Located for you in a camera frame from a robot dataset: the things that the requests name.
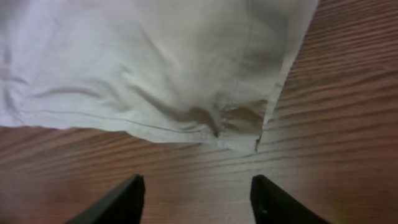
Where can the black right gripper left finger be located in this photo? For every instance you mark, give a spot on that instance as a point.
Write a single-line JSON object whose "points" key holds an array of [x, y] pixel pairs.
{"points": [[123, 205]]}

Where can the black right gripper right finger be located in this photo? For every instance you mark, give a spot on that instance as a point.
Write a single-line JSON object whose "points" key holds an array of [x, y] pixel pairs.
{"points": [[272, 205]]}

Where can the beige cotton shorts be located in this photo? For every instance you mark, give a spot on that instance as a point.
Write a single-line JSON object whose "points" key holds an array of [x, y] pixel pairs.
{"points": [[167, 71]]}

